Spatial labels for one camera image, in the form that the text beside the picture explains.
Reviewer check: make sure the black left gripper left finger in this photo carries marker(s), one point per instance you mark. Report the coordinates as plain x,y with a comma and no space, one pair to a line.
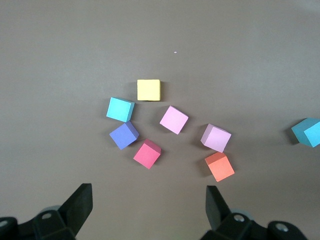
62,220

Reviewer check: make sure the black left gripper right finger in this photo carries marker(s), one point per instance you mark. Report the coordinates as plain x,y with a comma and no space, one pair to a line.
225,222

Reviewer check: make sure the orange foam cube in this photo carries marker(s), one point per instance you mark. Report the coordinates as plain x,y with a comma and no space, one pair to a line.
221,168

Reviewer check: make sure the pink foam cube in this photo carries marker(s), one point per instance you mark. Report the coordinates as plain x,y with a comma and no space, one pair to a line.
217,138
173,120

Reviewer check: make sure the turquoise foam cube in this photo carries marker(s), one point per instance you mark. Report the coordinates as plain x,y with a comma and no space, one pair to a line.
119,108
307,133

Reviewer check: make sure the red foam cube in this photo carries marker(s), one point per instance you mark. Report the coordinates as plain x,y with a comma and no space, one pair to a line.
146,156

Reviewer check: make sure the purple foam cube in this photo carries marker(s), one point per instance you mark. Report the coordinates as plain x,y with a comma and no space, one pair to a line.
123,136

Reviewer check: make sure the yellow foam cube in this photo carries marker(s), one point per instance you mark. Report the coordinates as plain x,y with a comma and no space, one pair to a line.
148,90

